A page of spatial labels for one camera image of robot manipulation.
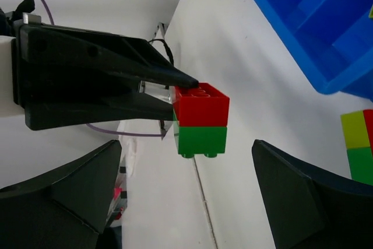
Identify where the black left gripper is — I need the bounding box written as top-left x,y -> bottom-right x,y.
1,12 -> 199,131

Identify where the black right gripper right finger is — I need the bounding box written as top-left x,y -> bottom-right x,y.
252,139 -> 372,248

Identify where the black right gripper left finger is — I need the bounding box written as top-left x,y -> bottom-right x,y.
1,140 -> 122,249

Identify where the green rounded lego brick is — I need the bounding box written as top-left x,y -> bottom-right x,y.
173,112 -> 227,159

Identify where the red long lego brick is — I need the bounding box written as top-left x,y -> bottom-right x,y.
173,82 -> 230,127

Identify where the blue plastic sorting bin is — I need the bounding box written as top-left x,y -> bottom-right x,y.
254,0 -> 372,99

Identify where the red lime green lego stack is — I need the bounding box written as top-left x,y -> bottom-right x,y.
341,109 -> 372,185

